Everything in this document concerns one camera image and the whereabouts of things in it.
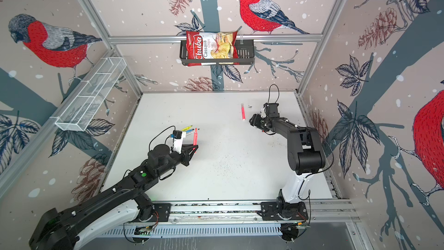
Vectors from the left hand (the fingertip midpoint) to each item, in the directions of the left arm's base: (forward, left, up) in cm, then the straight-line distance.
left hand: (196, 147), depth 75 cm
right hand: (+21, -29, -13) cm, 38 cm away
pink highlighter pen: (+32, -25, -17) cm, 44 cm away
